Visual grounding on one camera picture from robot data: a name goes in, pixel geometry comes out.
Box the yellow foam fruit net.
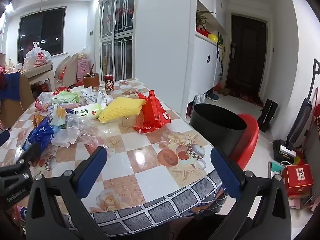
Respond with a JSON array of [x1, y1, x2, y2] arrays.
[[98, 96, 146, 124]]

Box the pale green packaging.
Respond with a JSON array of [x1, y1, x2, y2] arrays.
[[51, 91, 80, 105]]

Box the white green drink carton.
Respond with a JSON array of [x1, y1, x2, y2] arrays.
[[65, 102, 108, 119]]

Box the red cartoon face can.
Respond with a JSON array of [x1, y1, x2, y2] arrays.
[[104, 74, 115, 92]]

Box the white red printed plastic bag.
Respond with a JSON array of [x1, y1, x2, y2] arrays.
[[23, 42, 52, 71]]

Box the white box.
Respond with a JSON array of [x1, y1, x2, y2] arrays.
[[279, 145, 297, 157]]

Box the black boot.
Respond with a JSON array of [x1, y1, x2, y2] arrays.
[[257, 99, 272, 128], [261, 101, 278, 132]]

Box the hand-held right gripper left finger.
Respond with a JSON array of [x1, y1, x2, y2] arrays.
[[26, 146, 108, 240]]

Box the red plastic stool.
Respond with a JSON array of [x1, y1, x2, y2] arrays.
[[229, 113, 259, 168]]

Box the pink paper sheet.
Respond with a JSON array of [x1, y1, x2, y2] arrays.
[[287, 195, 315, 210]]

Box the green potted plant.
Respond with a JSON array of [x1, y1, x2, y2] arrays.
[[196, 9, 217, 28]]

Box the white side table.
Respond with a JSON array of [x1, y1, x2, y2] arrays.
[[24, 64, 55, 93]]

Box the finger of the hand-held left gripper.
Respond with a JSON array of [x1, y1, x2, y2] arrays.
[[14, 142, 42, 170]]

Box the clear plastic wrap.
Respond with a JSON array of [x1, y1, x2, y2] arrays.
[[75, 120, 120, 150]]

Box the clear snack bag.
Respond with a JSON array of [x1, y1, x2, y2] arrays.
[[77, 46, 88, 60]]

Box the red cardboard box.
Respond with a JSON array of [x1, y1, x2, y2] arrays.
[[281, 164, 314, 197]]

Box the crumpled white paper bag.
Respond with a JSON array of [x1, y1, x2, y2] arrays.
[[82, 87, 112, 105]]

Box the teal cardboard sheet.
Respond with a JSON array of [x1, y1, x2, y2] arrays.
[[271, 161, 288, 174]]

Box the dark window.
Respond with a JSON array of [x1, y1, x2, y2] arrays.
[[18, 7, 66, 63]]

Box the black trash bin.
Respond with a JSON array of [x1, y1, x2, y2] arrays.
[[189, 103, 247, 160]]

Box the red cloth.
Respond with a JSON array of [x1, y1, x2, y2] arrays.
[[313, 105, 320, 132]]

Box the dark entrance door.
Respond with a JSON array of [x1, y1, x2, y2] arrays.
[[226, 12, 267, 98]]

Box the pink plastic stool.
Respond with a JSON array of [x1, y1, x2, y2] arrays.
[[77, 57, 91, 82]]

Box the brown chair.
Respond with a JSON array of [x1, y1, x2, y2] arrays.
[[17, 74, 34, 113]]

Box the blue cloth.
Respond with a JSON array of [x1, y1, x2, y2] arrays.
[[0, 72, 22, 100]]

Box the upright vacuum cleaner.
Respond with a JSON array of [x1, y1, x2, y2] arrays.
[[273, 58, 320, 165]]

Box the sliding glass door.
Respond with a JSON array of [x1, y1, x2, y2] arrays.
[[100, 0, 137, 83]]

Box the red door mat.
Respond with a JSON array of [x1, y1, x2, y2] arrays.
[[226, 86, 264, 108]]

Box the brown lidded cup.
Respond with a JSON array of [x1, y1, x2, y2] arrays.
[[83, 72, 100, 89]]

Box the clear red plastic bag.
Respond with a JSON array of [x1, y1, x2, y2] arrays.
[[35, 92, 54, 112]]

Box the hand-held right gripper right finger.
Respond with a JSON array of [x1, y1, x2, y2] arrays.
[[210, 147, 292, 240]]

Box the blue plastic bag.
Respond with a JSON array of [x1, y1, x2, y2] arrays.
[[22, 116, 55, 150]]

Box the checked tablecloth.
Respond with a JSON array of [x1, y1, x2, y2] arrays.
[[0, 79, 224, 230]]

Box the white shoe cabinet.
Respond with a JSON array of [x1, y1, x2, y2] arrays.
[[185, 34, 225, 117]]

